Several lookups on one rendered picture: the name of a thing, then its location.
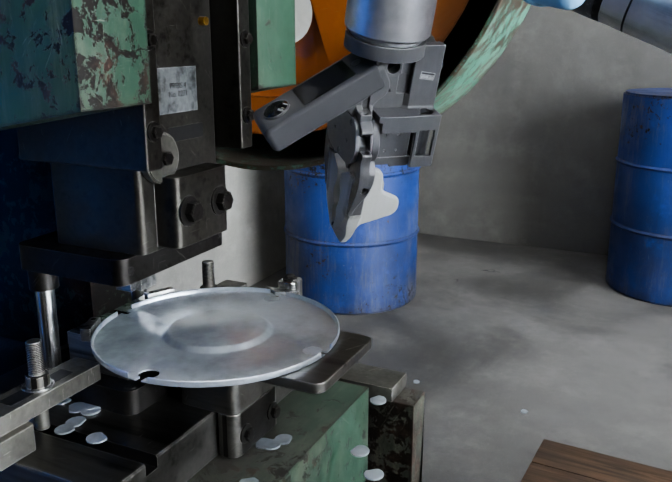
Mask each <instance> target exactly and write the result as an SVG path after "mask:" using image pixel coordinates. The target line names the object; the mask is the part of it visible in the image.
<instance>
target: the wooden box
mask: <svg viewBox="0 0 672 482"><path fill-rule="evenodd" d="M521 482H672V471H668V470H664V469H660V468H656V467H652V466H648V465H644V464H640V463H637V462H633V461H629V460H625V459H621V458H617V457H613V456H609V455H605V454H601V453H597V452H593V451H589V450H586V449H582V448H578V447H574V446H570V445H566V444H562V443H558V442H554V441H550V440H546V439H544V440H543V441H542V443H541V445H540V447H539V449H538V450H537V452H536V454H535V456H534V458H533V460H532V462H531V463H530V465H529V467H528V469H527V471H526V472H525V474H524V476H523V478H522V480H521Z"/></svg>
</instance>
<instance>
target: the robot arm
mask: <svg viewBox="0 0 672 482"><path fill-rule="evenodd" d="M524 1H525V2H526V3H528V4H531V5H534V6H538V7H546V6H550V7H554V8H559V9H563V10H572V11H574V12H576V13H579V14H581V15H583V16H585V17H588V18H590V19H592V20H595V21H598V22H601V23H603V24H605V25H608V26H610V27H612V28H614V29H617V30H619V31H621V32H623V33H626V34H628V35H630V36H633V37H635V38H637V39H639V40H642V41H644V42H646V43H648V44H651V45H653V46H655V47H657V48H660V49H662V50H664V51H666V52H669V53H671V54H672V0H524ZM436 4H437V0H347V6H346V13H345V21H344V22H345V25H346V30H345V38H344V47H345V48H346V49H347V50H348V51H349V52H351V53H350V54H348V55H347V56H345V57H343V58H342V59H340V60H339V61H337V62H335V63H334V64H332V65H330V66H329V67H327V68H325V69H324V70H322V71H320V72H319V73H317V74H315V75H314V76H312V77H310V78H309V79H307V80H306V81H304V82H302V83H301V84H299V85H297V86H296V87H294V88H292V89H291V90H289V91H287V92H286V93H284V94H282V95H281V96H279V97H278V98H276V99H274V100H273V101H271V102H269V103H268V104H266V105H264V106H263V107H261V108H259V109H258V110H256V111H255V112H254V114H253V118H254V120H255V122H256V124H257V125H258V127H259V129H260V130H261V132H262V134H263V135H264V137H265V138H266V140H267V141H268V143H269V145H270V146H271V148H272V149H273V150H275V151H281V150H283V149H284V148H286V147H288V146H289V145H291V144H292V143H294V142H296V141H297V140H299V139H301V138H302V137H304V136H306V135H307V134H309V133H311V132H312V131H314V130H316V129H317V128H319V127H320V126H322V125H324V124H325V123H327V130H326V136H325V146H324V164H325V183H326V195H327V205H328V213H329V221H330V225H331V227H332V229H333V231H334V233H335V235H336V237H337V238H338V239H339V241H340V242H346V241H347V240H348V239H350V237H351V236H352V235H353V233H354V231H355V229H356V228H357V227H358V226H359V225H360V224H363V223H366V222H370V221H373V220H376V219H379V218H382V217H385V216H388V215H391V214H392V213H394V212H395V211H396V209H397V207H398V202H399V201H398V198H397V197H396V196H395V195H392V194H390V193H388V192H386V191H384V190H383V189H384V181H383V173H382V172H381V170H380V169H378V168H376V167H375V165H385V164H387V165H388V166H389V167H390V166H404V165H408V166H409V167H423V166H431V164H432V159H433V154H434V150H435V145H436V140H437V136H438V131H439V126H440V122H441V117H442V115H441V114H440V113H439V112H438V111H437V110H435V108H434V102H435V97H436V92H437V88H438V83H439V78H440V73H441V68H442V63H443V58H444V53H445V49H446V45H445V44H444V43H443V42H440V41H438V42H436V41H435V39H434V36H432V34H431V31H432V25H433V20H434V15H435V9H436ZM430 130H433V135H432V140H431V145H430V149H429V154H425V152H426V147H427V143H428V138H429V133H430ZM408 162H409V164H408Z"/></svg>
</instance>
